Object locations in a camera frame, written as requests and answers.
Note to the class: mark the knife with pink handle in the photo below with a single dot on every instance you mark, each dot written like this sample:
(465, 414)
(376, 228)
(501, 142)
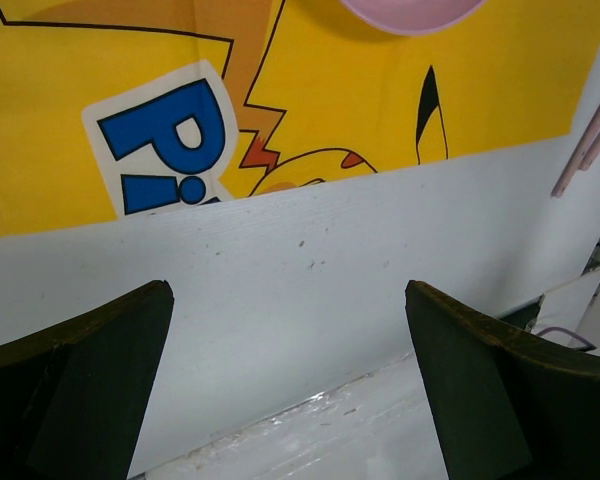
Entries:
(573, 164)

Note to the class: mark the yellow cartoon print cloth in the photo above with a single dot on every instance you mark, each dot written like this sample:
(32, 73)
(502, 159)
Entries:
(115, 109)

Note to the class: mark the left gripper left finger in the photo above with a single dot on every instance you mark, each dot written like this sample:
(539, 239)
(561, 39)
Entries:
(73, 396)

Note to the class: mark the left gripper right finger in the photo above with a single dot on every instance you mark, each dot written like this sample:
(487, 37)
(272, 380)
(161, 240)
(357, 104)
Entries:
(506, 404)

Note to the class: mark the pink round plate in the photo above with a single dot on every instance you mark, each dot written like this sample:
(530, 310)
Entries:
(412, 17)

